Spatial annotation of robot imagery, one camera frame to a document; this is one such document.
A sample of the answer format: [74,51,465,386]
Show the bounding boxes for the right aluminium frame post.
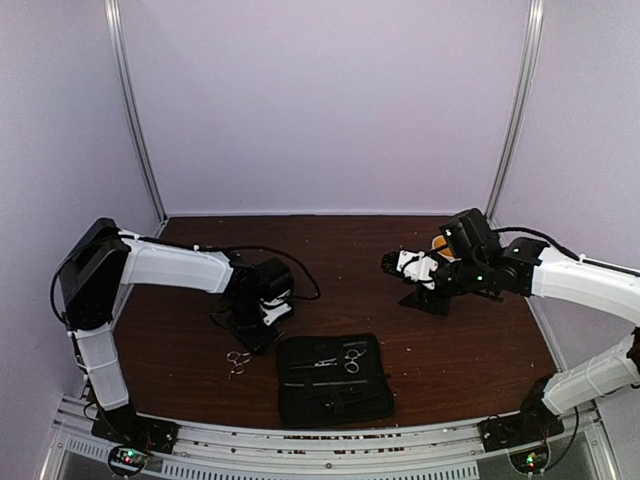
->
[485,0,545,223]

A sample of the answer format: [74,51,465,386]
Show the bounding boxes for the aluminium frame post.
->
[485,0,545,223]
[104,0,168,223]

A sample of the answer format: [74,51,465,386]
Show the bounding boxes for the left aluminium frame post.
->
[104,0,168,223]

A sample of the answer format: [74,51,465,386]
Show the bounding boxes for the white patterned mug yellow inside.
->
[431,235,456,261]

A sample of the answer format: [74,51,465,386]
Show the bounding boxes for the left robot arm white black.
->
[53,217,294,444]

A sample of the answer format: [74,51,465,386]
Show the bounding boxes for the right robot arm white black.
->
[381,208,639,442]

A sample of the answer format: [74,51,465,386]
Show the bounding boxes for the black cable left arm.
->
[49,243,321,321]

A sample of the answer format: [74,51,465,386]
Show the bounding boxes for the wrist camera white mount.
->
[260,300,293,326]
[381,250,440,290]

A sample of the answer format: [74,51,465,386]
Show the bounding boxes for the aluminium front rail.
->
[35,395,623,479]

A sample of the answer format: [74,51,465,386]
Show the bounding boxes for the silver scissors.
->
[344,348,366,374]
[226,351,253,380]

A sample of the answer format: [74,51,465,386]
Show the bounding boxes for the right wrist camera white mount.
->
[381,250,440,290]

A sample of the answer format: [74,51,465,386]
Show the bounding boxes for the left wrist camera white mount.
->
[260,300,293,326]

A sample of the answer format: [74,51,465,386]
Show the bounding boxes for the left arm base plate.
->
[91,410,179,454]

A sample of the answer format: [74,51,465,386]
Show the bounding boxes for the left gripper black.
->
[225,298,279,358]

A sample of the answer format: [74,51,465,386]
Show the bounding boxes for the black zip tool case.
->
[276,333,395,429]

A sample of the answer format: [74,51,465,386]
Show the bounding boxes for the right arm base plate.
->
[478,413,564,452]

